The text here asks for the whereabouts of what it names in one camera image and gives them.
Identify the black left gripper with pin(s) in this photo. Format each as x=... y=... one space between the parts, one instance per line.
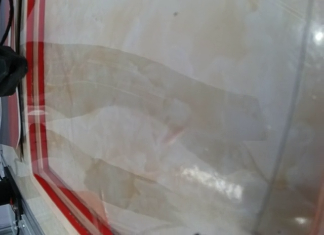
x=13 y=70

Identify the red wooden picture frame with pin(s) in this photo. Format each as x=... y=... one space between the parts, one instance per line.
x=76 y=216

